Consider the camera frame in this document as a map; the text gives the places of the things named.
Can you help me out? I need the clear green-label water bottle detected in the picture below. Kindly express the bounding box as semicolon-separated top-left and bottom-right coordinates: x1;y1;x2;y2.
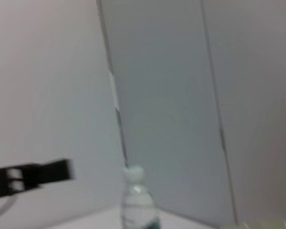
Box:
120;166;162;229

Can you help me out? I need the green glass fruit plate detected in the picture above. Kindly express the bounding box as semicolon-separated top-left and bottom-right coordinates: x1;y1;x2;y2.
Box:
219;219;286;229

